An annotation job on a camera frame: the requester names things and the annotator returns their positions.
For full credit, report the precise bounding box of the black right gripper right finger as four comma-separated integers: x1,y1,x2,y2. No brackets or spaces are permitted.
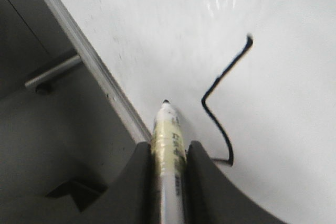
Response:
186,141,283,223

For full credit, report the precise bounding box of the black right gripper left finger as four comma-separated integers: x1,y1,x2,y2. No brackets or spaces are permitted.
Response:
1,142,152,223

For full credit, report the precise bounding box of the white taped whiteboard marker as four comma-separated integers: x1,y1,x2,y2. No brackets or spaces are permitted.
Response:
150,100,186,223

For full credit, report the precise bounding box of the grey cabinet under whiteboard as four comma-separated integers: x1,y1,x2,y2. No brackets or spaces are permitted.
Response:
1,0,135,201

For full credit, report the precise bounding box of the white whiteboard with aluminium frame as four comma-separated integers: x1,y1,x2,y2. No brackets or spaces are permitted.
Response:
44,0,335,223

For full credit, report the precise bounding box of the grey metal bar handle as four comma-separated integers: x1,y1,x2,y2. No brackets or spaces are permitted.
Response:
24,54,82,94

